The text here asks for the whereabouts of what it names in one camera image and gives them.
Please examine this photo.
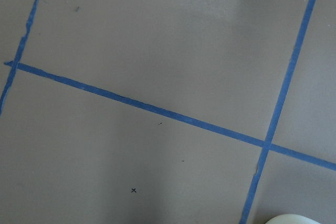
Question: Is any white oval bin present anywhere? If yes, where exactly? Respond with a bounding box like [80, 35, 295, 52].
[266, 214, 320, 224]

